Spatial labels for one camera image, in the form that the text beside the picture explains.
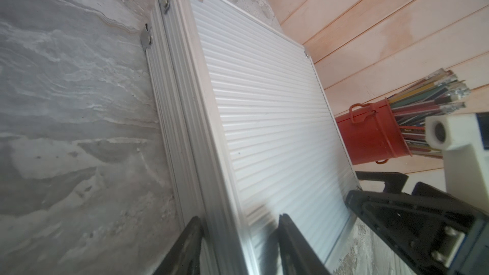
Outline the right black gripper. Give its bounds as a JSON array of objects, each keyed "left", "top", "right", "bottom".
[{"left": 346, "top": 171, "right": 488, "bottom": 274}]

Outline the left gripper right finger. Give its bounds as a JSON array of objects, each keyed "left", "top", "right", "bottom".
[{"left": 278, "top": 214, "right": 330, "bottom": 275}]

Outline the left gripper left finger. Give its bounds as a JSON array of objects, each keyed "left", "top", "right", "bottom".
[{"left": 153, "top": 216, "right": 204, "bottom": 275}]

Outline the silver aluminium poker case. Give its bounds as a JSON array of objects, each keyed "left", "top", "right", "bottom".
[{"left": 141, "top": 0, "right": 359, "bottom": 274}]

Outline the red pencil bucket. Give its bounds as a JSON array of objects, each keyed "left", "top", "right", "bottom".
[{"left": 336, "top": 99, "right": 412, "bottom": 165}]

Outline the bundle of pencils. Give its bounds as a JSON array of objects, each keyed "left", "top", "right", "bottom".
[{"left": 387, "top": 68, "right": 471, "bottom": 159}]

